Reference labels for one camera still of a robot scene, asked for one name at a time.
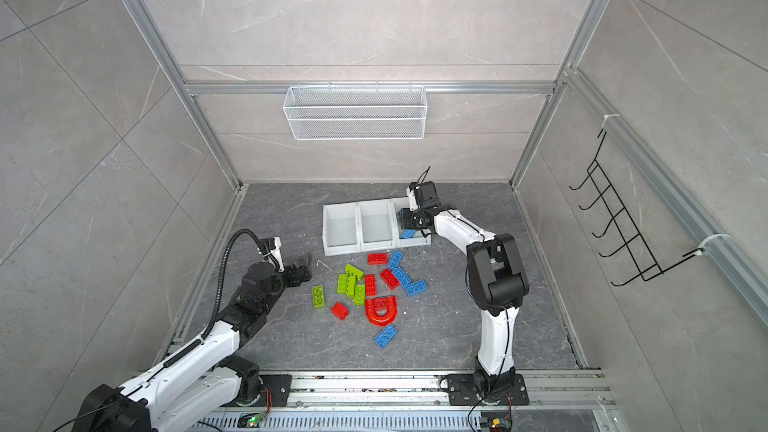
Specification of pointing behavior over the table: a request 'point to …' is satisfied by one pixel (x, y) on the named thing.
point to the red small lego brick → (340, 311)
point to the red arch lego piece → (375, 303)
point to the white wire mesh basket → (352, 113)
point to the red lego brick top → (378, 258)
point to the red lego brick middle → (370, 285)
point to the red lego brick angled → (389, 279)
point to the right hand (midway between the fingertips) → (405, 215)
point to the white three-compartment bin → (366, 226)
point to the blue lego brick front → (385, 336)
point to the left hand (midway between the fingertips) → (296, 250)
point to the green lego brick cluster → (349, 284)
